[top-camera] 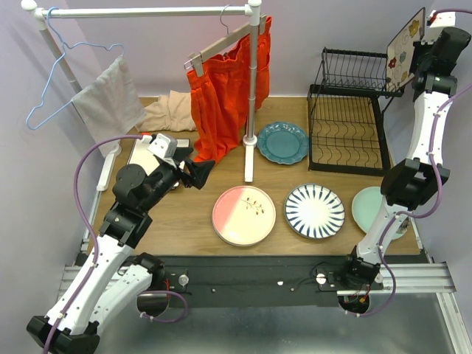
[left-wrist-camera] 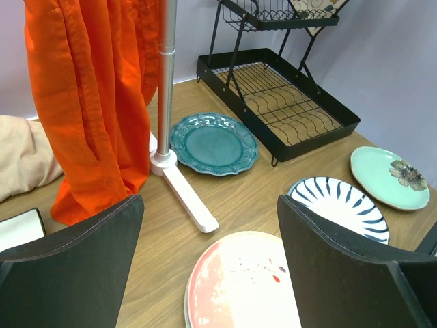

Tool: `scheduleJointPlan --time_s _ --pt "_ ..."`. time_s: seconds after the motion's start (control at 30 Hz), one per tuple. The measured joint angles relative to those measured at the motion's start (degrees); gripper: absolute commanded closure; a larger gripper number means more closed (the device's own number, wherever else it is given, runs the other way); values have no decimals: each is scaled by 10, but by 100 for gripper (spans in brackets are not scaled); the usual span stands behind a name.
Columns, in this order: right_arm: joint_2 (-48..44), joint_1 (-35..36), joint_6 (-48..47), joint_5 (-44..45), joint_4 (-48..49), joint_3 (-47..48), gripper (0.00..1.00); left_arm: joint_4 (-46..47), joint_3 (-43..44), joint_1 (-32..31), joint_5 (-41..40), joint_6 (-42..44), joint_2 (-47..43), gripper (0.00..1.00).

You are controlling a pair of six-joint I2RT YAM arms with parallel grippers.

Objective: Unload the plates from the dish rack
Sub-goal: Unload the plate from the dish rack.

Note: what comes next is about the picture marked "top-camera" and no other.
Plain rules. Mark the beige cloth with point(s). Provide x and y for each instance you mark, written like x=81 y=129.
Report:
x=168 y=112

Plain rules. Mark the grey towel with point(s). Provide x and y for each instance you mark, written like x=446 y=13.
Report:
x=110 y=106

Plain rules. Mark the floral round plate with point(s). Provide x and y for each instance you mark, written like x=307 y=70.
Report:
x=365 y=207

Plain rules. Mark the black wire dish rack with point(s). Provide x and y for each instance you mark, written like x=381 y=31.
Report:
x=346 y=120

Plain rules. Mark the pink round plate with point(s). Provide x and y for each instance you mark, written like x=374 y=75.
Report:
x=243 y=216

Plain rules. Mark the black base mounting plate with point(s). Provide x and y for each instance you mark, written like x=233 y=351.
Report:
x=250 y=281

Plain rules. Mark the orange shorts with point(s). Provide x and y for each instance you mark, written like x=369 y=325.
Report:
x=219 y=101

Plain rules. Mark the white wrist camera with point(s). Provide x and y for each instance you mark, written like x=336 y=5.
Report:
x=441 y=18
x=163 y=147

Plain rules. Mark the flower pattern square plate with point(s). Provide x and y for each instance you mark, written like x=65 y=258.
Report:
x=400 y=52

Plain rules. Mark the white clothes rack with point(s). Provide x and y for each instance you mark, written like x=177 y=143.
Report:
x=42 y=16

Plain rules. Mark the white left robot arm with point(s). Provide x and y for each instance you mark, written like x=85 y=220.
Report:
x=77 y=321

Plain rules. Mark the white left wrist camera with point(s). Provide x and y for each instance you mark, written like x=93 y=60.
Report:
x=163 y=147

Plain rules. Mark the teal scalloped ceramic plate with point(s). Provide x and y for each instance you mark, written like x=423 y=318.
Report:
x=283 y=143

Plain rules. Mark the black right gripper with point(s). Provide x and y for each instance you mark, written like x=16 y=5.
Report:
x=420 y=46

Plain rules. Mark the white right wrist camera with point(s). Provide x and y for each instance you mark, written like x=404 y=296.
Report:
x=441 y=18

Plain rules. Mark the aluminium rail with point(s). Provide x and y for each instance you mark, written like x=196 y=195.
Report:
x=421 y=278

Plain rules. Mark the blue striped round plate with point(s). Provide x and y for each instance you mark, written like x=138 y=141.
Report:
x=314 y=212

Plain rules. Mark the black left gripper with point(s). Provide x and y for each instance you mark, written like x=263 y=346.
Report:
x=199 y=171

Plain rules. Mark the wooden clip hanger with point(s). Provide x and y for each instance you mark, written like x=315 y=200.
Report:
x=255 y=26

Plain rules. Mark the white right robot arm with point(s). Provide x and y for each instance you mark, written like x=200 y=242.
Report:
x=421 y=175

